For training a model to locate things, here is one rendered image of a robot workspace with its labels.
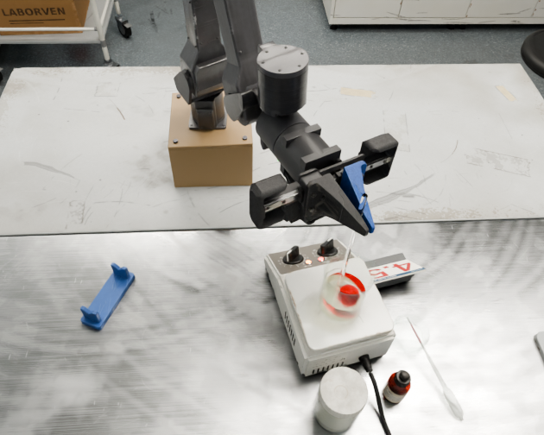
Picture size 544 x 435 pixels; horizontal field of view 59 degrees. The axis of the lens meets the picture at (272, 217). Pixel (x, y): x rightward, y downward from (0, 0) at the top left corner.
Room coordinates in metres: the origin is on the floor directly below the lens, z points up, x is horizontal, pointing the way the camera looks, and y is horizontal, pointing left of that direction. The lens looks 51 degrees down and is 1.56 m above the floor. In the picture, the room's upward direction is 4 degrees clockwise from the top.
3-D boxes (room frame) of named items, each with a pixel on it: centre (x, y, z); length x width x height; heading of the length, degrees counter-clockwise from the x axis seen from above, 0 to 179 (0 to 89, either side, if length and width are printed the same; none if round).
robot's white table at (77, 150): (0.76, -0.02, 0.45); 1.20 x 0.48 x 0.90; 97
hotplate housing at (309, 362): (0.35, -0.09, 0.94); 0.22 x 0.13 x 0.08; 19
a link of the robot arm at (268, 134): (0.47, 0.00, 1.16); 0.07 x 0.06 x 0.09; 32
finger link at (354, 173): (0.35, -0.10, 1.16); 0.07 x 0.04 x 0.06; 32
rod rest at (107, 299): (0.36, 0.24, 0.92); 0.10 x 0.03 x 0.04; 163
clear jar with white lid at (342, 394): (0.21, -0.10, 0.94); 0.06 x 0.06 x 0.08
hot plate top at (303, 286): (0.33, -0.10, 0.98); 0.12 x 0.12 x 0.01; 19
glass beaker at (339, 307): (0.32, -0.10, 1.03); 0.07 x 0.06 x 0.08; 105
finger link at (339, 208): (0.33, -0.07, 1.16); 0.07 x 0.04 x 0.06; 32
